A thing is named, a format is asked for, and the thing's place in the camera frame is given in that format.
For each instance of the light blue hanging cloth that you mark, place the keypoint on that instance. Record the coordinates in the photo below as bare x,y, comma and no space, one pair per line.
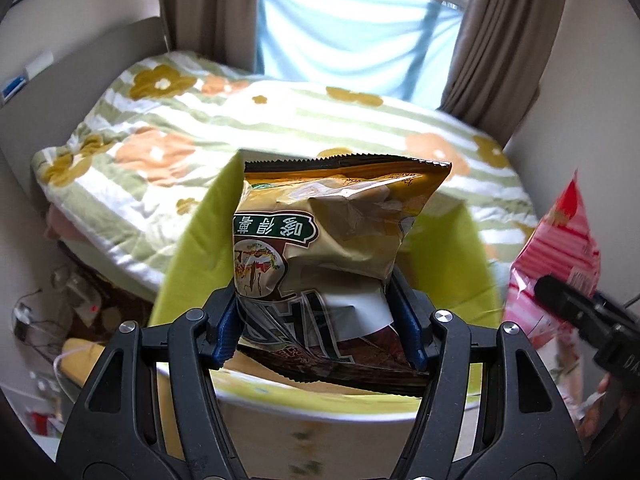
350,40

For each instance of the pink cloth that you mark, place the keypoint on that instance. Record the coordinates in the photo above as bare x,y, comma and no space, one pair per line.
56,222

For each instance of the brown curtain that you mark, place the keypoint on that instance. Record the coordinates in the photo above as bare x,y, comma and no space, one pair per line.
210,10
500,40

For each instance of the person's right hand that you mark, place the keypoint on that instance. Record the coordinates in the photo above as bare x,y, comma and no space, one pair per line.
597,410

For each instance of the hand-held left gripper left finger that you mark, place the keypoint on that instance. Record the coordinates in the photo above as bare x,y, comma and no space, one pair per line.
227,327

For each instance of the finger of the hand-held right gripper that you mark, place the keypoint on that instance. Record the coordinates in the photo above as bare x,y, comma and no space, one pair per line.
562,297

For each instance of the beige headboard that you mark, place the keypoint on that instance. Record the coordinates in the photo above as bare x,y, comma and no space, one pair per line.
75,75

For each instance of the gold brown chip bag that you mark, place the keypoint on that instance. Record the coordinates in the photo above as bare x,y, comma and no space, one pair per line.
340,220

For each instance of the yellow-green cardboard box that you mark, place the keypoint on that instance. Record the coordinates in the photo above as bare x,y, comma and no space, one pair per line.
200,250

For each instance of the small white box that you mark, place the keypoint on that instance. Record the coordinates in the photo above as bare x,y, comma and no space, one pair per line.
39,64

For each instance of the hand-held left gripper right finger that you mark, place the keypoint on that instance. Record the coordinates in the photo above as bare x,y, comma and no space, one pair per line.
407,327

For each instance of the small blue box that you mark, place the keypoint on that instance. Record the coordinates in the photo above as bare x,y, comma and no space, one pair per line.
13,87

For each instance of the floral striped quilt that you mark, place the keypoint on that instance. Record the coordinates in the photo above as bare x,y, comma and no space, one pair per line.
250,125

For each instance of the white power strip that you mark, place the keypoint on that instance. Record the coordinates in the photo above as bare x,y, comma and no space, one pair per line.
84,300

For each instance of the pink striped snack packet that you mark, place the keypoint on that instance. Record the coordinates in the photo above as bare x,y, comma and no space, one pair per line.
550,250

